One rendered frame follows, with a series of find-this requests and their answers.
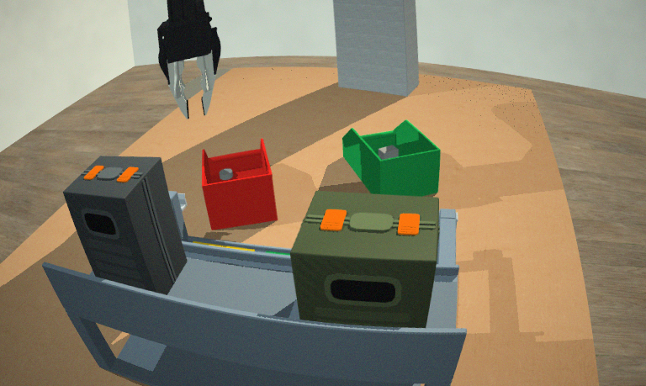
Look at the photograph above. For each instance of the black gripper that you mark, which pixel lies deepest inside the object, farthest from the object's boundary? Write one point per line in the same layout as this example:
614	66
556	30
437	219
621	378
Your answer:
188	37

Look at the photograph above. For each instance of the olive green tool case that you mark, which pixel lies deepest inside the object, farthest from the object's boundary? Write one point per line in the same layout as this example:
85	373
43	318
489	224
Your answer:
366	259

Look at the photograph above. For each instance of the dark grey tool case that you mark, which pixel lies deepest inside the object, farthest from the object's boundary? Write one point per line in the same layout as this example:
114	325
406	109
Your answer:
122	211

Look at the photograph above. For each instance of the green bin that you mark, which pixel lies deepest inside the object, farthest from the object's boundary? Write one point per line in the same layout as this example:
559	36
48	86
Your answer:
409	175

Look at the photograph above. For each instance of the red bin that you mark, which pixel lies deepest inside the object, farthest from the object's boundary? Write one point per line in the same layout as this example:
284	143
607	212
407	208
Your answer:
247	200

